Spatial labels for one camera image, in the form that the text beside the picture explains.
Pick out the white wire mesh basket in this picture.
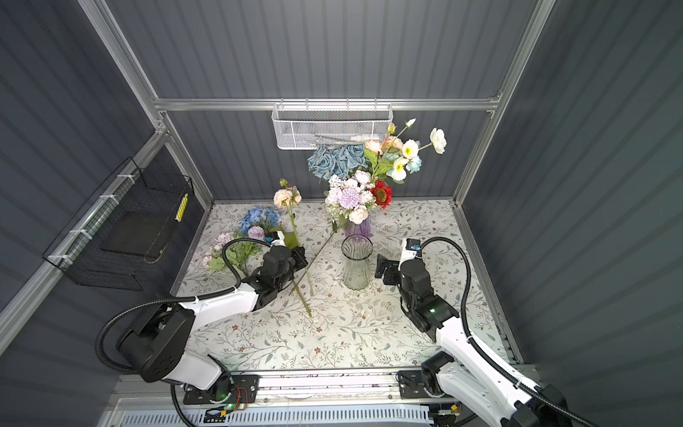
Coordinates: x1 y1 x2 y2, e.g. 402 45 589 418
271 103 394 151

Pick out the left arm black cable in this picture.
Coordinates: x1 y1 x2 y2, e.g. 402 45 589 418
94 237 273 427

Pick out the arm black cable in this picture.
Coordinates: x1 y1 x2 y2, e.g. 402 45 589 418
418 236 601 427
94 237 273 427

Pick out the light blue flower stem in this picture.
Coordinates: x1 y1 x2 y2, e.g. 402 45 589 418
392 156 423 174

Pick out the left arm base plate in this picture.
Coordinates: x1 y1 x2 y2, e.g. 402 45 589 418
182 375 261 408

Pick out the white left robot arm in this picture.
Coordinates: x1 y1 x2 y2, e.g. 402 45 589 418
117 246 308 401

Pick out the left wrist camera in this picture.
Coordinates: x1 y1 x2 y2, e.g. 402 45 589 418
264 231 286 247

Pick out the mixed flower bouquet pile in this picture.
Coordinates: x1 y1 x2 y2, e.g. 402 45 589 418
201 205 337 318

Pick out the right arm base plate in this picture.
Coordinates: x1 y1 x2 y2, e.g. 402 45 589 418
394 369 461 402

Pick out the blue purple glass vase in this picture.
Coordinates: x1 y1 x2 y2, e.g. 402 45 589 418
344 218 372 239

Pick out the clear ribbed glass vase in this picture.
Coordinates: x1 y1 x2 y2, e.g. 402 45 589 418
341 235 374 291

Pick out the peach pink rose stem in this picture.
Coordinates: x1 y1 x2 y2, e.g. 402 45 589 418
364 123 403 157

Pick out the aluminium front rail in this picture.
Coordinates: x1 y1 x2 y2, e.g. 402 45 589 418
106 365 535 407

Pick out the white small flower stem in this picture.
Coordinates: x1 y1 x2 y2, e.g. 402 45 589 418
380 118 448 183

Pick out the red sunflower stem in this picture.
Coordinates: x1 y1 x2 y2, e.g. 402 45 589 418
370 180 393 209

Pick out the lilac white mixed bouquet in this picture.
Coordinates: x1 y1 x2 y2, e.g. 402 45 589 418
325 170 376 232

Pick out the black wire wall basket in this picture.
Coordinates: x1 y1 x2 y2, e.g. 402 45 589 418
43 161 194 291

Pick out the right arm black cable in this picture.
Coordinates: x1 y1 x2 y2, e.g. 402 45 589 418
418 236 601 427

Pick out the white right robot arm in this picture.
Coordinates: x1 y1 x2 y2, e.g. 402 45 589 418
375 255 572 426

